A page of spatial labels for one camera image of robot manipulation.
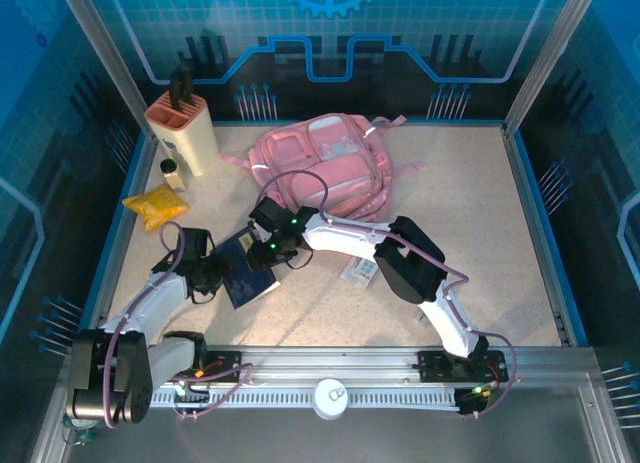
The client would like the dark blue notebook yellow label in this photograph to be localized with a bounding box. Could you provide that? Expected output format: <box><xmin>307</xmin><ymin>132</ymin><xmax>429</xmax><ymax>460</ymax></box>
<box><xmin>214</xmin><ymin>230</ymin><xmax>281</xmax><ymax>310</ymax></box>

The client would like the pink student backpack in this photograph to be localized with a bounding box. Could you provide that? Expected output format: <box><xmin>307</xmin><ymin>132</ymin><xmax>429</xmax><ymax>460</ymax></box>
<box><xmin>219</xmin><ymin>112</ymin><xmax>424</xmax><ymax>224</ymax></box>

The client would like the yellow snack bag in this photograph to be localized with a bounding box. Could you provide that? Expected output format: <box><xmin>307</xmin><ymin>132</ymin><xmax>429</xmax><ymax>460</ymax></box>
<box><xmin>121</xmin><ymin>184</ymin><xmax>191</xmax><ymax>233</ymax></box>

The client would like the small bottle black cap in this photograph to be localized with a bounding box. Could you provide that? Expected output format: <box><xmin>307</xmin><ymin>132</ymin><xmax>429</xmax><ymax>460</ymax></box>
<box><xmin>159</xmin><ymin>158</ymin><xmax>187</xmax><ymax>193</ymax></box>

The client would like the beige orange knife block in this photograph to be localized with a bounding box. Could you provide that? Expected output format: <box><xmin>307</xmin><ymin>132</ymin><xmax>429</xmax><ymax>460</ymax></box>
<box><xmin>143</xmin><ymin>93</ymin><xmax>221</xmax><ymax>178</ymax></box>

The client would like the green alarm clock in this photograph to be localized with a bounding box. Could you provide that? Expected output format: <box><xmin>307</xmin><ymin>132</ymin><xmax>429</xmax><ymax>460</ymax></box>
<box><xmin>62</xmin><ymin>417</ymin><xmax>99</xmax><ymax>444</ymax></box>

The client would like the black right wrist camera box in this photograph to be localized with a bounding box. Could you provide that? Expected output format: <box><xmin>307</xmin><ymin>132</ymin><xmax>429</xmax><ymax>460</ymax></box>
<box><xmin>248</xmin><ymin>197</ymin><xmax>286</xmax><ymax>232</ymax></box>

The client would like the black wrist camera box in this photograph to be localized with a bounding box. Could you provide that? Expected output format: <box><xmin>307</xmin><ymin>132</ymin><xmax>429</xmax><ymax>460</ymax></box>
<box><xmin>248</xmin><ymin>197</ymin><xmax>286</xmax><ymax>232</ymax></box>
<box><xmin>177</xmin><ymin>227</ymin><xmax>214</xmax><ymax>259</ymax></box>

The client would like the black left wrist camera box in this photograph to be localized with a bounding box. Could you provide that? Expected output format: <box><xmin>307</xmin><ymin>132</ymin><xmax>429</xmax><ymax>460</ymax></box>
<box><xmin>177</xmin><ymin>227</ymin><xmax>214</xmax><ymax>259</ymax></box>

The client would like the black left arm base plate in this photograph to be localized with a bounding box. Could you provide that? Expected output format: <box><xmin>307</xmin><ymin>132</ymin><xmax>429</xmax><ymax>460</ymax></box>
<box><xmin>197</xmin><ymin>350</ymin><xmax>243</xmax><ymax>383</ymax></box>

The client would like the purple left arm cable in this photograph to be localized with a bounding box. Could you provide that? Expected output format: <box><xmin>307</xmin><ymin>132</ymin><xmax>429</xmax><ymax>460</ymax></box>
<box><xmin>102</xmin><ymin>221</ymin><xmax>254</xmax><ymax>429</ymax></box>

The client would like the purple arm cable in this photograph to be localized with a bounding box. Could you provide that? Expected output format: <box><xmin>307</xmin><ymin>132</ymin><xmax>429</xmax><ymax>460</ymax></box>
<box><xmin>259</xmin><ymin>170</ymin><xmax>519</xmax><ymax>420</ymax></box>
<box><xmin>102</xmin><ymin>221</ymin><xmax>254</xmax><ymax>429</ymax></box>

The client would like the aluminium mounting rail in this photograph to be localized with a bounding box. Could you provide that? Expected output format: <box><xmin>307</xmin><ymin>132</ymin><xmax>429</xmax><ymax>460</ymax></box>
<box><xmin>64</xmin><ymin>346</ymin><xmax>601</xmax><ymax>384</ymax></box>

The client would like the slotted grey cable duct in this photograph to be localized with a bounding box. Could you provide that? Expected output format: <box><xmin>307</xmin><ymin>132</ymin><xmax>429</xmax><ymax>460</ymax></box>
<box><xmin>149</xmin><ymin>386</ymin><xmax>461</xmax><ymax>410</ymax></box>

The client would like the black knife handle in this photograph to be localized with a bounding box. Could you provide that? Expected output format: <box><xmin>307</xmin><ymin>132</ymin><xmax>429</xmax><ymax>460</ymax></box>
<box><xmin>168</xmin><ymin>62</ymin><xmax>196</xmax><ymax>109</ymax></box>

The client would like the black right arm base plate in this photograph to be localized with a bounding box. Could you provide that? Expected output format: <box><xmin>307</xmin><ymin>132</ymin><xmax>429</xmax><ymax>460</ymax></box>
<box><xmin>417</xmin><ymin>350</ymin><xmax>509</xmax><ymax>383</ymax></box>

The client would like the aluminium frame post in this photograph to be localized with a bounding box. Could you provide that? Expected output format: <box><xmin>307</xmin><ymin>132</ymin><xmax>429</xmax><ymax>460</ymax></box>
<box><xmin>54</xmin><ymin>0</ymin><xmax>157</xmax><ymax>137</ymax></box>
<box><xmin>502</xmin><ymin>0</ymin><xmax>604</xmax><ymax>137</ymax></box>

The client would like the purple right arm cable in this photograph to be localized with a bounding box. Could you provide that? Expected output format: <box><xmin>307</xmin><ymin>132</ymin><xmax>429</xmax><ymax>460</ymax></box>
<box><xmin>259</xmin><ymin>170</ymin><xmax>519</xmax><ymax>420</ymax></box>

